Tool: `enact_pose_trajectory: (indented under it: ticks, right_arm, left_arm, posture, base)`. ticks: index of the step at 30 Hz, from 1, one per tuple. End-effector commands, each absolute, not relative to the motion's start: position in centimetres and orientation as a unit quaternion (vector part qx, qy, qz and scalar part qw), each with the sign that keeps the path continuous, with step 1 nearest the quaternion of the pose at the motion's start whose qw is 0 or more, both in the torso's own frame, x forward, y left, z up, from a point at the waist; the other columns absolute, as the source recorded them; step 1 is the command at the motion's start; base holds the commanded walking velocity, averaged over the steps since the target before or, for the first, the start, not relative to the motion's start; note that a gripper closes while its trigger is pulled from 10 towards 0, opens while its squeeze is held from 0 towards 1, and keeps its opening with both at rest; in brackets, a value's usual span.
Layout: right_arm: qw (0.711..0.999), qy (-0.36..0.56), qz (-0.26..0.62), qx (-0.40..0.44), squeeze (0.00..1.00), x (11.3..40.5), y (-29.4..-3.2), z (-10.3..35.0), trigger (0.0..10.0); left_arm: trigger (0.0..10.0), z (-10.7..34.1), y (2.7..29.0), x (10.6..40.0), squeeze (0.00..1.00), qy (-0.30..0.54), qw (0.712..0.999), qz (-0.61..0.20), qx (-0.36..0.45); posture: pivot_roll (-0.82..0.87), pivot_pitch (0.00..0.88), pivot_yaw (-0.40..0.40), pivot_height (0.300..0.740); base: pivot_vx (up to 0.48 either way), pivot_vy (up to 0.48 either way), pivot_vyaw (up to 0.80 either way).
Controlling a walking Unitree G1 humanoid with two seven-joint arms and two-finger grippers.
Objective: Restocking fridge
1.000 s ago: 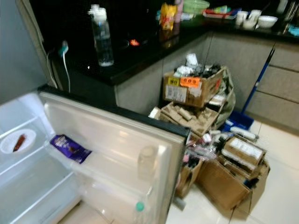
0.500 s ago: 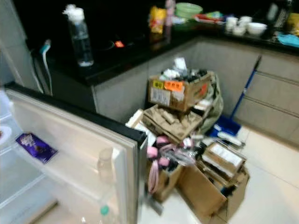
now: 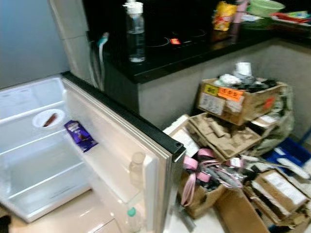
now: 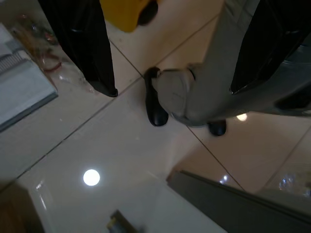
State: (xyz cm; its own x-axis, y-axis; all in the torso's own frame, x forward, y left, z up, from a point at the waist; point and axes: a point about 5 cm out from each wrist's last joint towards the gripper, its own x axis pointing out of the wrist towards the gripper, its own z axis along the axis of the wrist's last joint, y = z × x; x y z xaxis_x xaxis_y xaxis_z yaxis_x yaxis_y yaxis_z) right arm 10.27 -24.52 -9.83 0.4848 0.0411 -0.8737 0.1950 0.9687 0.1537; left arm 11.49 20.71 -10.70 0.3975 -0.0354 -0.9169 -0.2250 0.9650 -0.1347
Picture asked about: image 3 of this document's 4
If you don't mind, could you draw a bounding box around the purple chocolate bar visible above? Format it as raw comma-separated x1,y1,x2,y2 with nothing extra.
64,120,99,152

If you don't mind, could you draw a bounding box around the brown sausage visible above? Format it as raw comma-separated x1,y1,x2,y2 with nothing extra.
43,113,59,128

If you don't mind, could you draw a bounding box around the white hose with teal end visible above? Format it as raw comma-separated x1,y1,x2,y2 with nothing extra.
96,32,110,90

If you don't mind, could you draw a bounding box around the black induction cooktop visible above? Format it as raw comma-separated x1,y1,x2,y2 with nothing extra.
143,27,212,51

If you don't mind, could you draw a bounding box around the clear bottle with turquoise cap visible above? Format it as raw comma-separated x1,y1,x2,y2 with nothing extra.
125,207,141,233

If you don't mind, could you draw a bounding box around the green plastic bowl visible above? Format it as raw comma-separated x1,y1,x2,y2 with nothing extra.
247,0,286,17

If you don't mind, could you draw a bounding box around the white round plate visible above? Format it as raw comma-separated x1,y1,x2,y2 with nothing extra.
32,109,66,129

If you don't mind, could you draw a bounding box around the red tray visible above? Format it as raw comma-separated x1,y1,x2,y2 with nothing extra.
271,11,311,25

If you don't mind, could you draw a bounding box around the black kitchen countertop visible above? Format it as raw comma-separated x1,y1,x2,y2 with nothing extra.
83,0,311,84

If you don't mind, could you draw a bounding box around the blue plastic bin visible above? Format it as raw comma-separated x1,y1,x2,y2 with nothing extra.
265,137,311,168

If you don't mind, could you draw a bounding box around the yellow red snack bag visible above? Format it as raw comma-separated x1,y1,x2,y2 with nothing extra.
213,1,238,32

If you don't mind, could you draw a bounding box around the clear water bottle white lid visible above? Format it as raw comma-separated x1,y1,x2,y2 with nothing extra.
124,0,146,63

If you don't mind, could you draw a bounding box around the cardboard box with white label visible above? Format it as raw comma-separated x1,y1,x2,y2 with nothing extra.
253,170,309,214

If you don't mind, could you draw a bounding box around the pink plastic tumbler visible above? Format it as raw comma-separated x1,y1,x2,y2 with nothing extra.
233,0,248,24

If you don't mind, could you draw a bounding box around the white lidded cardboard box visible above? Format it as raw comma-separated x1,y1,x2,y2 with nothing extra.
163,115,200,157

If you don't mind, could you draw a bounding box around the cardboard insert tray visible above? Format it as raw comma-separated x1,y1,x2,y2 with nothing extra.
189,113,263,160

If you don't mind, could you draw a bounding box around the cardboard box with orange label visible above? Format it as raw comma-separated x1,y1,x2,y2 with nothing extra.
197,62,285,126

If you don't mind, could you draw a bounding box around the grey counter base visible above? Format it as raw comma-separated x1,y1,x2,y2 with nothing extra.
138,40,311,141

